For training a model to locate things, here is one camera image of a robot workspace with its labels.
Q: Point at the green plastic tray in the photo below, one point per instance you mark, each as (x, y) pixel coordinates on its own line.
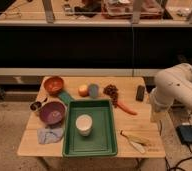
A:
(101, 140)

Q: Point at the grey blue cloth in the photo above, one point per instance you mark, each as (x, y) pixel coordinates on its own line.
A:
(47, 135)

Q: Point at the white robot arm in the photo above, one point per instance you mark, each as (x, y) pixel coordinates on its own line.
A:
(174, 83)

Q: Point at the black power adapter box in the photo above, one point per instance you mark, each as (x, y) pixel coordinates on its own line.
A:
(184, 133)

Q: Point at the purple bowl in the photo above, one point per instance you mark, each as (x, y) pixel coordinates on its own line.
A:
(52, 113)

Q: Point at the red yellow apple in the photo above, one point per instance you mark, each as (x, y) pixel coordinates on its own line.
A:
(83, 90)

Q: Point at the white cup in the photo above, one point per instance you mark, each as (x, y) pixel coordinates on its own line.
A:
(84, 124)

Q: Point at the wooden table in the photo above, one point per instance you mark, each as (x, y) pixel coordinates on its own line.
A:
(139, 124)

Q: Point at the red bowl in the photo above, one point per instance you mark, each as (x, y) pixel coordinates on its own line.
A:
(54, 85)

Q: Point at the small metal measuring cup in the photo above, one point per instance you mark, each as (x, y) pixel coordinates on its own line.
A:
(35, 106)

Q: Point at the orange carrot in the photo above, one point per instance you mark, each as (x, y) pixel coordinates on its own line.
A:
(125, 108)

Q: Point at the black rectangular block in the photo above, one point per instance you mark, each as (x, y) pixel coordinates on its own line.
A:
(140, 93)

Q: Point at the teal green sponge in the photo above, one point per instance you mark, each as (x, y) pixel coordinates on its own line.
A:
(65, 97)

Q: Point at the blue grey round can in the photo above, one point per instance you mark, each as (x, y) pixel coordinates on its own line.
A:
(93, 90)

